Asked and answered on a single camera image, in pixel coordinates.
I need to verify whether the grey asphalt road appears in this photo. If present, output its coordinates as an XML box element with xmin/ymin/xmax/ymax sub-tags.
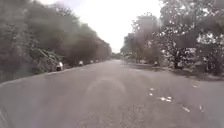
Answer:
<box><xmin>0</xmin><ymin>59</ymin><xmax>224</xmax><ymax>128</ymax></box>

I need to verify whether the white car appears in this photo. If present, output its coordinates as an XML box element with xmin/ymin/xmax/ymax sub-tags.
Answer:
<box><xmin>55</xmin><ymin>61</ymin><xmax>64</xmax><ymax>72</ymax></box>

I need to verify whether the row of trees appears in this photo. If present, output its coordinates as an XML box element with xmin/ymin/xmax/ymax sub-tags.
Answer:
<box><xmin>0</xmin><ymin>0</ymin><xmax>113</xmax><ymax>84</ymax></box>
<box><xmin>119</xmin><ymin>0</ymin><xmax>224</xmax><ymax>77</ymax></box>

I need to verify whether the dirt roadside verge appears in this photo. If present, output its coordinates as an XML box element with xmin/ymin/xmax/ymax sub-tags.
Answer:
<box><xmin>124</xmin><ymin>60</ymin><xmax>224</xmax><ymax>82</ymax></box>

